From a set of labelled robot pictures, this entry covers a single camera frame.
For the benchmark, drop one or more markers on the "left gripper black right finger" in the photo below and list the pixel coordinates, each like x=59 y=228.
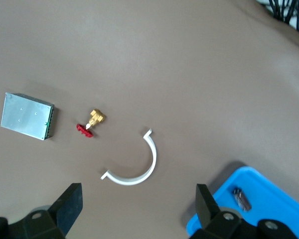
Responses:
x=209 y=211

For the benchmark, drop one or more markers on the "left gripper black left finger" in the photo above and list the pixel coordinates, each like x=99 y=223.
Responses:
x=64 y=211

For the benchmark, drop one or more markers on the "long dark brown capacitor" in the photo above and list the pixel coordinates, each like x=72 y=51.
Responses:
x=242 y=200

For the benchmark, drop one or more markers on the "blue plastic tray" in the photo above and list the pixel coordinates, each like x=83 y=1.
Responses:
x=271 y=199

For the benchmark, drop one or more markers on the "brass valve red handwheel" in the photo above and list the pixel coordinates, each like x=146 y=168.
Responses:
x=97 y=117

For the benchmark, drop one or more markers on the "silver metal box module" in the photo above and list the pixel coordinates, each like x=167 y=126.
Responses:
x=25 y=117

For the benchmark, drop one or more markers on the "brown table mat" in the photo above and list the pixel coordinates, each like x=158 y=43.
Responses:
x=189 y=74

